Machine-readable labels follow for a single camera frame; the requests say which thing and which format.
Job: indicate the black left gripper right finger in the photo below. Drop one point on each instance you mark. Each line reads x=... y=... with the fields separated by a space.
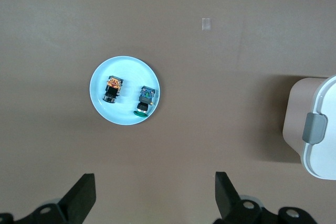
x=227 y=197

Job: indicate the orange push-button switch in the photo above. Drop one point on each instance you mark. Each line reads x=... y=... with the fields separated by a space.
x=112 y=90

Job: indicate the light blue round plate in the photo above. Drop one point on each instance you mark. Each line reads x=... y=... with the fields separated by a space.
x=126 y=72

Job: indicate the white lunch box grey clasps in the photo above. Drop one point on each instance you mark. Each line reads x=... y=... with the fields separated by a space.
x=323 y=150

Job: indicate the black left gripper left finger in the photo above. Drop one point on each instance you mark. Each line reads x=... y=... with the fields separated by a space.
x=78 y=197

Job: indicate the clear tape piece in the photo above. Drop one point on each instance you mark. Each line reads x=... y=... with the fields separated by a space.
x=207 y=23

